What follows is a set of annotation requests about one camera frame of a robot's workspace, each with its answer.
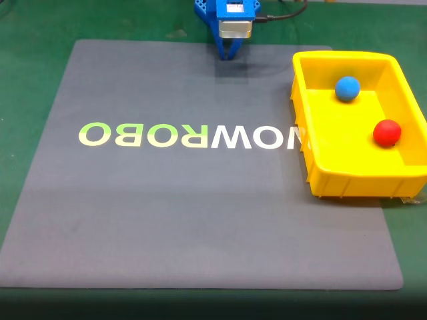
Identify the red ball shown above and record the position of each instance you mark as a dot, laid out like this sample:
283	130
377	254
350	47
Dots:
387	132

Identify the blue ball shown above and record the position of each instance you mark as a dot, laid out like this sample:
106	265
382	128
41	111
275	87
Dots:
347	89

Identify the yellow plastic bin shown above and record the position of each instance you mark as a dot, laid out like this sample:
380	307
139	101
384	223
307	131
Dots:
343	150

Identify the grey mat with NOWROBO print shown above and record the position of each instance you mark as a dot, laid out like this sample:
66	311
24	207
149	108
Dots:
187	206

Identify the clear plastic scrap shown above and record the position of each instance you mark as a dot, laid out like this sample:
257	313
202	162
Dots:
412	200

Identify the silver camera box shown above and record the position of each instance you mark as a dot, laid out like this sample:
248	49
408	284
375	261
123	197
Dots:
235	30

